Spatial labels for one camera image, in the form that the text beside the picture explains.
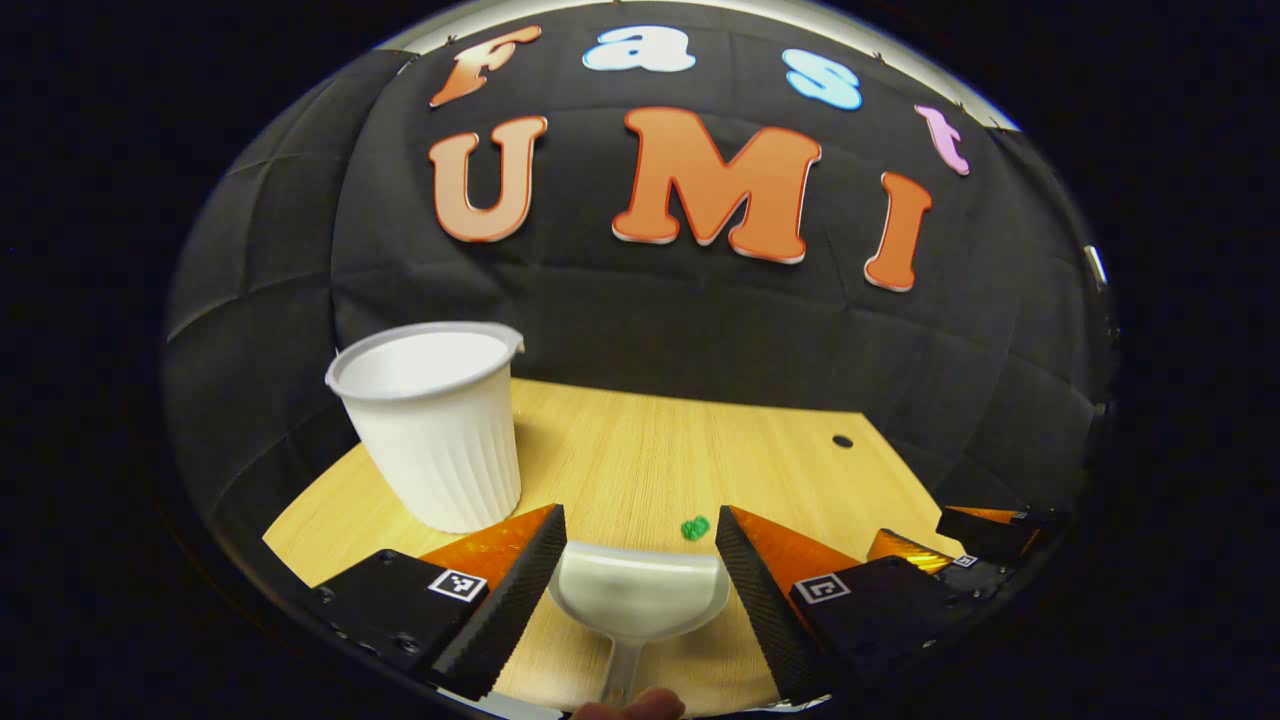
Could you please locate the white ribbed garbage bin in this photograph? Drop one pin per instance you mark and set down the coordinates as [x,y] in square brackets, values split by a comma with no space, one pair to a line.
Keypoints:
[440,450]

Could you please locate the wooden desktop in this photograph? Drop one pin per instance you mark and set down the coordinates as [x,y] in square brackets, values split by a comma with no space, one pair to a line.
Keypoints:
[650,460]

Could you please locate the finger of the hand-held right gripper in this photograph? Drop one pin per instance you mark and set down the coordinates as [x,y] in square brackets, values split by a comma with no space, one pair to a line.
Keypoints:
[985,530]
[975,578]

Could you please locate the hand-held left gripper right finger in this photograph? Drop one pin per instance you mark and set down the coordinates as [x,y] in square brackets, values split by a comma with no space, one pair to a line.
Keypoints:
[760,610]

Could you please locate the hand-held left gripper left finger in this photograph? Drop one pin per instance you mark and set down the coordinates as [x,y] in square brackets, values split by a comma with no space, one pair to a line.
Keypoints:
[510,610]

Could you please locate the small white dustpan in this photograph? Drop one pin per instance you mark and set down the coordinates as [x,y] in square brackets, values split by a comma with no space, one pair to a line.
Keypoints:
[640,600]

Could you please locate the green trash scrap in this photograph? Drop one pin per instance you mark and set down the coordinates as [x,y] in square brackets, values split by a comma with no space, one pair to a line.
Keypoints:
[695,528]

